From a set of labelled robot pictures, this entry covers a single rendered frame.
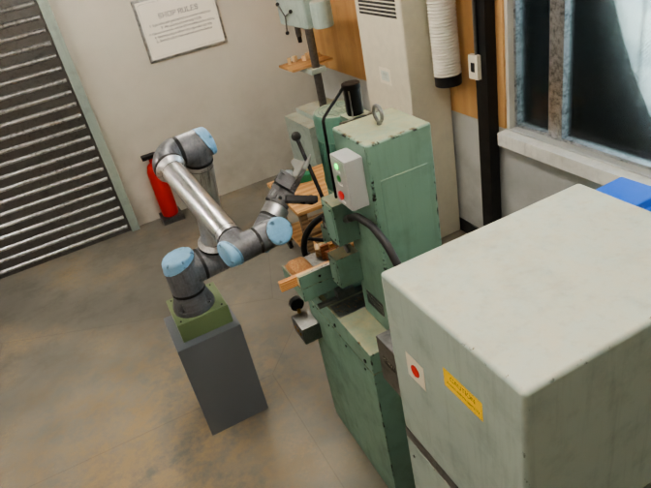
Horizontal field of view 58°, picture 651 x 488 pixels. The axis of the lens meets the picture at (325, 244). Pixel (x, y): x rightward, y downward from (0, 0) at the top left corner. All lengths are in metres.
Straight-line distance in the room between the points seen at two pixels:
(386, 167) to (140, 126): 3.51
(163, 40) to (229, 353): 2.87
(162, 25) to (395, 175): 3.43
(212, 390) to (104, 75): 2.84
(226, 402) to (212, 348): 0.33
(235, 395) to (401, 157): 1.62
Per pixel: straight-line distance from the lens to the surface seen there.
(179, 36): 4.94
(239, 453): 2.92
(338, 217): 1.85
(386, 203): 1.74
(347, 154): 1.72
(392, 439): 2.31
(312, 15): 4.15
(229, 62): 5.09
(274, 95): 5.26
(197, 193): 2.02
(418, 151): 1.75
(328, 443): 2.82
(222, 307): 2.67
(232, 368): 2.82
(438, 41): 3.40
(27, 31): 4.80
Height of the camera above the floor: 2.14
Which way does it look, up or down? 31 degrees down
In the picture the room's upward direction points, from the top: 12 degrees counter-clockwise
